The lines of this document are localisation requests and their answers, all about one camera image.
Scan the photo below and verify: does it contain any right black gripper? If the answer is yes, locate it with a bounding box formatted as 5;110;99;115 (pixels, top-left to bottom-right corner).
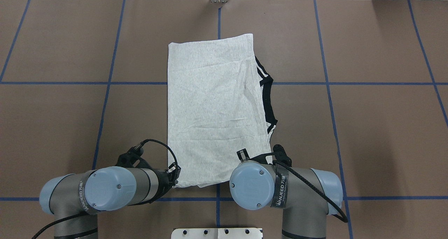
237;149;275;165

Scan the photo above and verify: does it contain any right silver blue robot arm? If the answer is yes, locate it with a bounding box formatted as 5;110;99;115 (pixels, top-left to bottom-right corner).
229;145;349;239

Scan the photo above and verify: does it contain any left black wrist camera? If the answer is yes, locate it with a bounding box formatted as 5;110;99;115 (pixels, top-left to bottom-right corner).
115;145;152;169

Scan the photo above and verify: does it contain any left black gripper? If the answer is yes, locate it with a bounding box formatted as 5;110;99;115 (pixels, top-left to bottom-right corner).
154;164;181;199

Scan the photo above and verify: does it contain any grey cartoon print t-shirt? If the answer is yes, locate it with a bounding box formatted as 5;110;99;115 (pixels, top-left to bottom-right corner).
167;34;277;188

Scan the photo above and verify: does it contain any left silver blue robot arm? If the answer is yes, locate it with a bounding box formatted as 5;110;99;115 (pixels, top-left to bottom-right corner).
33;163;180;239

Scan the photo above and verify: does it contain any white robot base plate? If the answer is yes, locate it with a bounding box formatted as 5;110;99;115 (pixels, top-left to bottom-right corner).
171;227;264;239

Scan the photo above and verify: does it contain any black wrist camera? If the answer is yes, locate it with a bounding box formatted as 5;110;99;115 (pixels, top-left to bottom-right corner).
273;144;292;167
115;145;152;169

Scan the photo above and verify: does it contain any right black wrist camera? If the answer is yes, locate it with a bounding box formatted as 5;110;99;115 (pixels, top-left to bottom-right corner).
273;144;292;167

